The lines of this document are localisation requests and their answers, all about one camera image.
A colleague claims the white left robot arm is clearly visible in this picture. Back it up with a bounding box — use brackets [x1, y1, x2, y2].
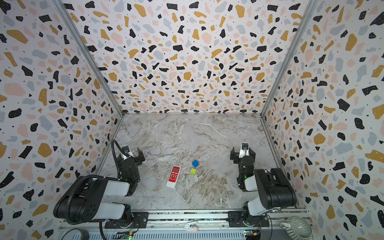
[53, 147, 145, 228]

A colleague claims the blue cube block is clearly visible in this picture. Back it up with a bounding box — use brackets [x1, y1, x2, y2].
[192, 160, 199, 168]

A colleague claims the aluminium corner post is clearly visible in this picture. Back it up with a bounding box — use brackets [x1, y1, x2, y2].
[52, 1, 124, 117]
[261, 0, 319, 119]

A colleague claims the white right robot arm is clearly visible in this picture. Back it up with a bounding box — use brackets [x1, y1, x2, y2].
[230, 143, 297, 227]

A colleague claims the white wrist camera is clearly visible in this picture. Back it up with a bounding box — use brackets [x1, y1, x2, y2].
[121, 146, 134, 159]
[239, 143, 250, 159]

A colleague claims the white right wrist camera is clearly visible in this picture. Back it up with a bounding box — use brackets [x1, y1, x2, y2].
[239, 143, 250, 159]

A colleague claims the aluminium corner post right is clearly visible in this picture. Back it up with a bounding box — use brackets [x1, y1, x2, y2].
[261, 0, 319, 119]

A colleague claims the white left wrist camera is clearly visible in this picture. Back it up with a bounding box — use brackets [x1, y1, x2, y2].
[121, 146, 134, 159]

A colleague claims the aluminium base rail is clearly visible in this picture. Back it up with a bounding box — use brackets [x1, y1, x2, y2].
[58, 208, 310, 240]

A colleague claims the aluminium corner post left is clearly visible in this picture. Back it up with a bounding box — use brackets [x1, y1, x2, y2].
[52, 1, 124, 117]

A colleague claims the white red remote control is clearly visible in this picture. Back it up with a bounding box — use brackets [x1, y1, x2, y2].
[166, 166, 181, 188]

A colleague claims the green cube block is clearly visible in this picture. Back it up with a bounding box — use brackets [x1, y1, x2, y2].
[190, 168, 197, 176]

